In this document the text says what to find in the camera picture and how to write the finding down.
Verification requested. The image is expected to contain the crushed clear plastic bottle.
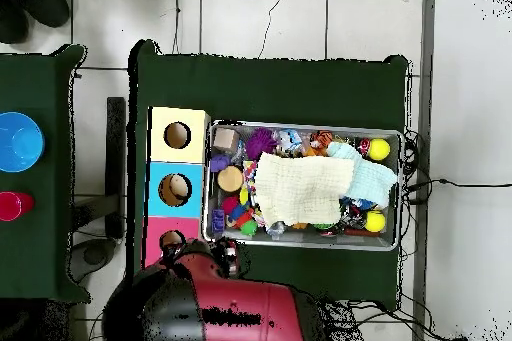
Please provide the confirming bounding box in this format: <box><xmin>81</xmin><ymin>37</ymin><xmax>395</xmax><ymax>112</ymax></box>
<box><xmin>276</xmin><ymin>128</ymin><xmax>304</xmax><ymax>154</ymax></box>

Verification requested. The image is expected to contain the light blue waffle cloth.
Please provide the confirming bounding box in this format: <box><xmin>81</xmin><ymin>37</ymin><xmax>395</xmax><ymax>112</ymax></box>
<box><xmin>326</xmin><ymin>141</ymin><xmax>398</xmax><ymax>209</ymax></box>

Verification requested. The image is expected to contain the wooden box with three holes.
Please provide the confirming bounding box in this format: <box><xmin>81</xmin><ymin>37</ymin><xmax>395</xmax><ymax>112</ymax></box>
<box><xmin>142</xmin><ymin>106</ymin><xmax>212</xmax><ymax>271</ymax></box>

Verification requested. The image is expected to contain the plain wooden cube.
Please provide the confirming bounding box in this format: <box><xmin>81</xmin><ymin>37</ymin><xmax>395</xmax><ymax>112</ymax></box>
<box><xmin>212</xmin><ymin>127</ymin><xmax>241</xmax><ymax>153</ymax></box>

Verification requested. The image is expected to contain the cream waffle cloth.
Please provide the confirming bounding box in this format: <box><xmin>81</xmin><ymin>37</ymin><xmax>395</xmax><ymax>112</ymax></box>
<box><xmin>253</xmin><ymin>151</ymin><xmax>356</xmax><ymax>227</ymax></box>

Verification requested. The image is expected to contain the red plastic cup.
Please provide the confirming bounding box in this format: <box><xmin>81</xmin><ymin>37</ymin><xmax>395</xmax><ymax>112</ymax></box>
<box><xmin>0</xmin><ymin>191</ymin><xmax>36</xmax><ymax>223</ymax></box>

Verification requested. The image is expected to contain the orange tiger plush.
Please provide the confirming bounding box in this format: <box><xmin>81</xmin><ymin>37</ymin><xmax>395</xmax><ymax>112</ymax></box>
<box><xmin>303</xmin><ymin>129</ymin><xmax>334</xmax><ymax>157</ymax></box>

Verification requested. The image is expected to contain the yellow ball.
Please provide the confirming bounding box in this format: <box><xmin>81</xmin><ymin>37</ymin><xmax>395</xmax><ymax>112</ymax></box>
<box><xmin>366</xmin><ymin>137</ymin><xmax>392</xmax><ymax>162</ymax></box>
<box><xmin>364</xmin><ymin>210</ymin><xmax>388</xmax><ymax>233</ymax></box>

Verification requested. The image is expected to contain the round tan wooden disc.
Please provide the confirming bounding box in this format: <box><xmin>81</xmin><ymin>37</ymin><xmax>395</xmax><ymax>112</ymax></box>
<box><xmin>216</xmin><ymin>165</ymin><xmax>245</xmax><ymax>193</ymax></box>

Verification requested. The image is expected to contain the blue plastic bowl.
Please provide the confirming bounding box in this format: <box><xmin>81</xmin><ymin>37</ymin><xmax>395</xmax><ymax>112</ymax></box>
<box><xmin>0</xmin><ymin>111</ymin><xmax>46</xmax><ymax>174</ymax></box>

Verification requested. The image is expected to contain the black power cable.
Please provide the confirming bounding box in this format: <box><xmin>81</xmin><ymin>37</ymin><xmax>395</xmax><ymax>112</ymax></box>
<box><xmin>403</xmin><ymin>177</ymin><xmax>512</xmax><ymax>195</ymax></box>

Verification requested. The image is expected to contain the purple spiky ball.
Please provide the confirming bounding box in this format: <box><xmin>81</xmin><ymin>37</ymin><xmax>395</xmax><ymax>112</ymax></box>
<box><xmin>244</xmin><ymin>127</ymin><xmax>278</xmax><ymax>161</ymax></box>

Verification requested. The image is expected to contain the person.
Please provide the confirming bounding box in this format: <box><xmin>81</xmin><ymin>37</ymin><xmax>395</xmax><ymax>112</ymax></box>
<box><xmin>0</xmin><ymin>0</ymin><xmax>71</xmax><ymax>45</ymax></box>

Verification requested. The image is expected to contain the grey stand foot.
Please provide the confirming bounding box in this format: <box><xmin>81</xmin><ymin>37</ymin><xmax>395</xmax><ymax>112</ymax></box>
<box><xmin>69</xmin><ymin>237</ymin><xmax>118</xmax><ymax>282</ymax></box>

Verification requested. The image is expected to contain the shallow clear mesh bin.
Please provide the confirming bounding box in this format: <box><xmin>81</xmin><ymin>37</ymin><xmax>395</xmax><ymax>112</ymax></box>
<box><xmin>201</xmin><ymin>119</ymin><xmax>404</xmax><ymax>252</ymax></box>

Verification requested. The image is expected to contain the purple toy block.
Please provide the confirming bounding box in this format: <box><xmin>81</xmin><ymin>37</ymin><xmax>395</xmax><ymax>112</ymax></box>
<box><xmin>209</xmin><ymin>153</ymin><xmax>232</xmax><ymax>173</ymax></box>

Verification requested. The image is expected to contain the dark green table cloth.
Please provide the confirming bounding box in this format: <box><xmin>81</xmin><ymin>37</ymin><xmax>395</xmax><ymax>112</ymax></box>
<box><xmin>127</xmin><ymin>38</ymin><xmax>410</xmax><ymax>305</ymax></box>
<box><xmin>0</xmin><ymin>43</ymin><xmax>92</xmax><ymax>304</ymax></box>

